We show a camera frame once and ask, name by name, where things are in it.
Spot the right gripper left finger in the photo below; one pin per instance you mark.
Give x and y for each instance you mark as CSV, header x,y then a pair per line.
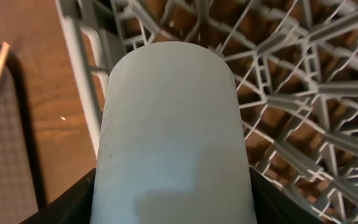
x,y
72,207

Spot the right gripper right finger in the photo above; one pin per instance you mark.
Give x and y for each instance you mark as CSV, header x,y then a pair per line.
x,y
273,206

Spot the pink cup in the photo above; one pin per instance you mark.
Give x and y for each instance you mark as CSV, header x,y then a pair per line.
x,y
172,148

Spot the grey dishwasher rack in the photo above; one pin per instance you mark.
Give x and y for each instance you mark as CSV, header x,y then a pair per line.
x,y
295,67

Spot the brown serving tray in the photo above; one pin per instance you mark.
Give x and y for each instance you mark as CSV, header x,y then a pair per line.
x,y
21,186

